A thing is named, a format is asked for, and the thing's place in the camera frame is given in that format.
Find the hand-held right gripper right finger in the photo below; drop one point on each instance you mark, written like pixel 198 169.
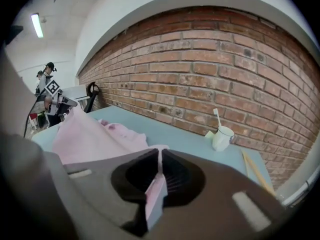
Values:
pixel 225 196

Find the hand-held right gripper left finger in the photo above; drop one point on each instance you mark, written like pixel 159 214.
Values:
pixel 87 196

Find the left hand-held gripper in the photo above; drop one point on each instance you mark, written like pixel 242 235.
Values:
pixel 53 94

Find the pink robe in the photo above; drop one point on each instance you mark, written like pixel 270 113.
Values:
pixel 100 139

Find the black high-back chair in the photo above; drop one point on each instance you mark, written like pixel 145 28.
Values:
pixel 91 99

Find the white mug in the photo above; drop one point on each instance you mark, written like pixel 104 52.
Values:
pixel 222 140

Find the pale yellow pad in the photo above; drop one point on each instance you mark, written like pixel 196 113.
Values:
pixel 209 135

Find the white toothbrush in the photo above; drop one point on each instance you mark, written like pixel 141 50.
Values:
pixel 217 115

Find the ceiling tube light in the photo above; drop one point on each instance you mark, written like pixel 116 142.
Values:
pixel 37 25

